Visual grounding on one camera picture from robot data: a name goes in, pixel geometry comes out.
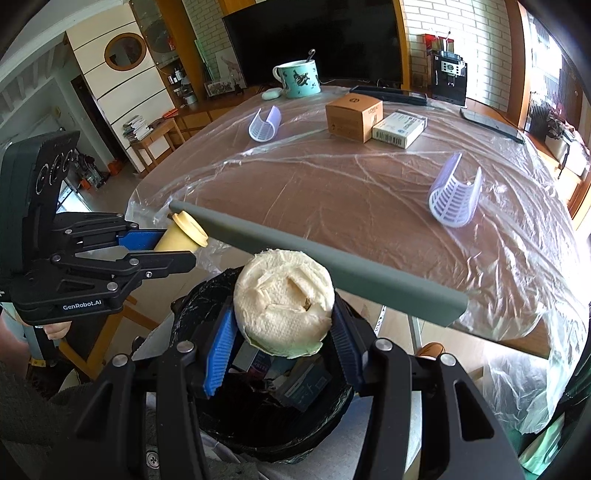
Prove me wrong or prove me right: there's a black coffee machine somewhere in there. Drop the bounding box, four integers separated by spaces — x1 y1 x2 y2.
427 32 468 104

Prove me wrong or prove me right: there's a wooden chair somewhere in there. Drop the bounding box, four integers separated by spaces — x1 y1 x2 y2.
58 295 174 379

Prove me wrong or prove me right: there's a black flat television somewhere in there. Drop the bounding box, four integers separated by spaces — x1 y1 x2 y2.
222 0 404 88

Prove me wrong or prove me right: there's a lavender plastic mesh basket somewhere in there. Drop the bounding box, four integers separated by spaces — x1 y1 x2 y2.
248 106 282 141
427 153 483 228

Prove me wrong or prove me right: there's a brown cardboard box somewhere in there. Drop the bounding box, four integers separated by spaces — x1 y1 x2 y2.
325 93 384 143

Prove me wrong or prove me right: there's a small wooden side table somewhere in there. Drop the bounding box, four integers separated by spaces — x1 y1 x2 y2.
129 117 178 174

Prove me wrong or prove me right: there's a cream paper towel roll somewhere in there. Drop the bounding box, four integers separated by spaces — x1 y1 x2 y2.
233 249 335 361

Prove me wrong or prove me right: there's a person's left hand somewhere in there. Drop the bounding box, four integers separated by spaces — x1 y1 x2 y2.
42 320 73 341

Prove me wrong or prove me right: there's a person's dark green sweater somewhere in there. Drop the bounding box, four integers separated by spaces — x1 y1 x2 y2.
0 357 100 480

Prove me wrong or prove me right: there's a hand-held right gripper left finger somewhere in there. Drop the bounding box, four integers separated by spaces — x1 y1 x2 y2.
65 307 238 480

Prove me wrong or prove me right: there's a floral picture frame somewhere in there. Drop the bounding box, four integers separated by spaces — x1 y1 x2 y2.
204 79 237 97

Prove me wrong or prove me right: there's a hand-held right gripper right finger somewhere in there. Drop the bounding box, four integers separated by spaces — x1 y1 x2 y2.
331 295 525 480

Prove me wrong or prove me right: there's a clear plastic table cover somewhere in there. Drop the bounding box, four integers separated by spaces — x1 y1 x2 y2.
124 83 591 435

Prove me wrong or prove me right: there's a grey bag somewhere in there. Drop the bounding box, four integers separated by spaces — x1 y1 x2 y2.
547 111 589 176

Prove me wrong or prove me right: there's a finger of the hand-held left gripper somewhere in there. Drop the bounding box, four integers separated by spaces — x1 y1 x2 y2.
28 249 197 298
52 211 168 252

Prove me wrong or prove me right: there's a grey green table edge guard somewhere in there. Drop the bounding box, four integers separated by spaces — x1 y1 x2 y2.
168 198 469 329

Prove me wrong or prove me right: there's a white carton box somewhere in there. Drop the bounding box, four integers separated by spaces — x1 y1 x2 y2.
372 111 428 149

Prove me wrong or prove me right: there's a black flat device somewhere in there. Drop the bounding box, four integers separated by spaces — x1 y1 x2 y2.
460 108 526 144

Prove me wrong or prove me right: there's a wooden television cabinet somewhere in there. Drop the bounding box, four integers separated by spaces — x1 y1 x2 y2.
173 85 264 141

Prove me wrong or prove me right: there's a teal butterfly mug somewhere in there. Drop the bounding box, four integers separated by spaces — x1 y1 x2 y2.
272 59 320 99

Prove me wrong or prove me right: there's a dark green folding phone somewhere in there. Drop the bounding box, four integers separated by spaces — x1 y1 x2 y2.
349 85 428 108

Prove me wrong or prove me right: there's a black trash bin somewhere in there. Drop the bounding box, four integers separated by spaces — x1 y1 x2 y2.
171 265 356 462

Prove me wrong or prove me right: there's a giraffe picture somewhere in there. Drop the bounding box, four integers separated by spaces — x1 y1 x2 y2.
215 48 245 88

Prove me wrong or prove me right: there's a round wooden framed mirror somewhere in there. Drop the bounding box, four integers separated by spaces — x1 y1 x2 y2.
104 32 147 71

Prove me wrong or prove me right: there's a pale yellow plastic cup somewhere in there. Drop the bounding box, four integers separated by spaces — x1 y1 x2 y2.
154 211 209 254

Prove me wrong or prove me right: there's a stack of magazines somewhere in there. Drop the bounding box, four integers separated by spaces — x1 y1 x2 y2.
122 114 153 141

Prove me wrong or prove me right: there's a purple white box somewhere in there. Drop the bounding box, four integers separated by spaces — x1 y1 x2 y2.
231 339 273 377

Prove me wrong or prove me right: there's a dark grey box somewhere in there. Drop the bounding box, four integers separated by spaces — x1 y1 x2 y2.
274 357 333 411

